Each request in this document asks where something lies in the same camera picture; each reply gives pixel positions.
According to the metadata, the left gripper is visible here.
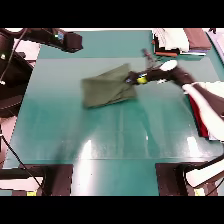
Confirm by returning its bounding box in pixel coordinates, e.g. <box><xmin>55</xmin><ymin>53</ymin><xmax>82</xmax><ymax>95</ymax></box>
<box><xmin>64</xmin><ymin>31</ymin><xmax>84</xmax><ymax>54</ymax></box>

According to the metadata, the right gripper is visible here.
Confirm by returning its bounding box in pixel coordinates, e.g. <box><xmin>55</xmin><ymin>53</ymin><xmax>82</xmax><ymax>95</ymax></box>
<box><xmin>126</xmin><ymin>70</ymin><xmax>150</xmax><ymax>86</ymax></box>

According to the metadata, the olive green garment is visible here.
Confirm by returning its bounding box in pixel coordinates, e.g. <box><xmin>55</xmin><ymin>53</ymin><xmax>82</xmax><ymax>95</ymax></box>
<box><xmin>80</xmin><ymin>62</ymin><xmax>139</xmax><ymax>109</ymax></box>

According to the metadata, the white garment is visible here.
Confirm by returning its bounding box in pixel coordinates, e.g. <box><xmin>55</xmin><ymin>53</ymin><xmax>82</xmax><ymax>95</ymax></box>
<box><xmin>152</xmin><ymin>28</ymin><xmax>190</xmax><ymax>53</ymax></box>

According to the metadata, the brown garment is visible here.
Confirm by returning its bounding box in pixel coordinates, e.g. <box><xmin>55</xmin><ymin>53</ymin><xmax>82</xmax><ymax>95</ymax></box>
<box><xmin>183</xmin><ymin>28</ymin><xmax>212</xmax><ymax>52</ymax></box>

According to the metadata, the red garment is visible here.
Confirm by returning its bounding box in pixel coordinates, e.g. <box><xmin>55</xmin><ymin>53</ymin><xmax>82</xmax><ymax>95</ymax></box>
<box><xmin>188</xmin><ymin>95</ymin><xmax>211</xmax><ymax>139</ymax></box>

